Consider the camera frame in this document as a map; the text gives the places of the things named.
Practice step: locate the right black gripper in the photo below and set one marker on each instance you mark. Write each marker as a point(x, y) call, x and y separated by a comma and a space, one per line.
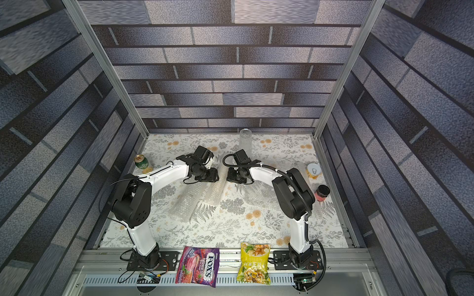
point(232, 176)

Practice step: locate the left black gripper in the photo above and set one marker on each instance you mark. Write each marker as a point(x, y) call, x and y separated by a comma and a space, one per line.
point(213, 176)

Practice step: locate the bubble wrap sheet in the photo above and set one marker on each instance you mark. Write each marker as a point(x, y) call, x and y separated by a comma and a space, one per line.
point(258, 194)

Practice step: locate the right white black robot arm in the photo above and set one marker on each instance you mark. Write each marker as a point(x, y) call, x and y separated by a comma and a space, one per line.
point(292, 192)

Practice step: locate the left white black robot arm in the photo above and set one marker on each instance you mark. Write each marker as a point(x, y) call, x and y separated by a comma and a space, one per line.
point(131, 203)

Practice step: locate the green drink can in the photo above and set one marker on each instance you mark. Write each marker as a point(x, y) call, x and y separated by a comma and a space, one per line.
point(141, 162)

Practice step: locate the white lidded cup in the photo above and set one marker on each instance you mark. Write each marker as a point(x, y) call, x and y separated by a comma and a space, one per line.
point(314, 170)

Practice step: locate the dark red jar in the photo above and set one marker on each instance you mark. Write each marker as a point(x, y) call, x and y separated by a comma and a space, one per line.
point(322, 192)

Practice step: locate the yellow snack bag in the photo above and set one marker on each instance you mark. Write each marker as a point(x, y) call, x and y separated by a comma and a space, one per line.
point(254, 264)

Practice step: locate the purple Fox's candy bag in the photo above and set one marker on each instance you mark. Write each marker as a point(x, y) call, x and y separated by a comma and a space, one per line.
point(198, 266)

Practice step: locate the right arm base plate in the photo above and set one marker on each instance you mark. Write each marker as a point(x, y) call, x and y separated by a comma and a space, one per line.
point(286, 260)

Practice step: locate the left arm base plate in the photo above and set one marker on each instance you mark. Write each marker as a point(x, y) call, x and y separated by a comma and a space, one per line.
point(152, 262)

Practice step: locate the aluminium front rail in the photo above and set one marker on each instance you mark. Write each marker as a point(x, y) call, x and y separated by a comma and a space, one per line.
point(350, 272)

